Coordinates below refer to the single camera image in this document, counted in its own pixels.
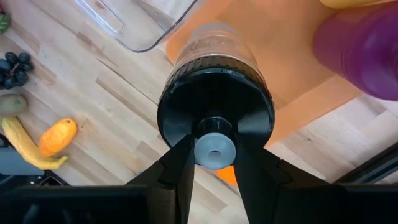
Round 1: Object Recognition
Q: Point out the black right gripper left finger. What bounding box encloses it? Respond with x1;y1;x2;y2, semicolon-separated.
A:
0;134;196;224

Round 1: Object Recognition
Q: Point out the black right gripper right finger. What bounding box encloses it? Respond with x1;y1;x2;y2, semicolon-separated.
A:
232;144;398;224

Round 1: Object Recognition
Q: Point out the clear bottle black cap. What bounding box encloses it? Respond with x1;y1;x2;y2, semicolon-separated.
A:
156;22;276;170

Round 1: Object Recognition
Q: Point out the purple plastic bottle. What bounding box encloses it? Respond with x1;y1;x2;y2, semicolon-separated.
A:
312;1;398;102

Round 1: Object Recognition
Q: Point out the dark toy grape bunch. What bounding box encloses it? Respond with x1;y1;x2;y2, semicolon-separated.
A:
0;51;35;91

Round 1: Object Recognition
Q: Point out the orange toy fruit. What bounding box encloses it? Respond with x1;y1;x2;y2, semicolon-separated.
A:
215;164;239;187

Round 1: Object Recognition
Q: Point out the orange toy mango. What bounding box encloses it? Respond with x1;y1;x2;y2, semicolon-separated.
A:
38;118;79;157

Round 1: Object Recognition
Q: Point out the yellow toy banana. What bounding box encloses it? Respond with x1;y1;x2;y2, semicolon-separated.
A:
1;116;70;171

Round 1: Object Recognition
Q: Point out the orange translucent plastic bin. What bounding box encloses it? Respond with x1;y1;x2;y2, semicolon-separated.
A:
164;0;374;147

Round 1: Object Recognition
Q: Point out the clear plastic bin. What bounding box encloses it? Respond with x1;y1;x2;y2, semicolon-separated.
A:
73;0;200;54

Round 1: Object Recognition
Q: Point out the brown toy kiwi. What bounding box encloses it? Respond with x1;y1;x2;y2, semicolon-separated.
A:
0;93;29;118

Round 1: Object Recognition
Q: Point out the black table frame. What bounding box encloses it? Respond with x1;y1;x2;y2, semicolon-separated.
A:
334;142;398;185

